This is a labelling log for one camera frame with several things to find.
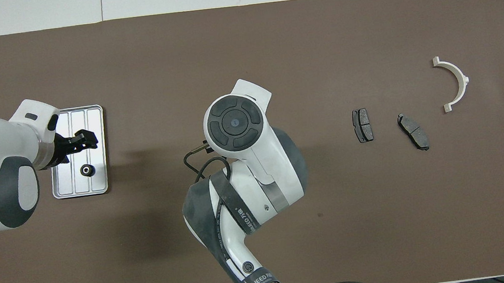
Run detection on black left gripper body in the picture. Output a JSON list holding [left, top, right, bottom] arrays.
[[50, 132, 80, 167]]

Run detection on silver metal tray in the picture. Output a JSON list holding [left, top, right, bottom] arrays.
[[43, 104, 113, 200]]

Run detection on brown table mat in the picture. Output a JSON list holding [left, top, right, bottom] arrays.
[[0, 0, 504, 283]]

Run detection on short dark grey brake pad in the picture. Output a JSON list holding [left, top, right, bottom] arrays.
[[351, 107, 375, 144]]

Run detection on long dark grey brake pad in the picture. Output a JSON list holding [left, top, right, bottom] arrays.
[[396, 110, 430, 154]]

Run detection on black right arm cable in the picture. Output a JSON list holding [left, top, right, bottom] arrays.
[[182, 123, 382, 283]]

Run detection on white curved plastic bracket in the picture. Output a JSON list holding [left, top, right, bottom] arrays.
[[431, 54, 473, 114]]

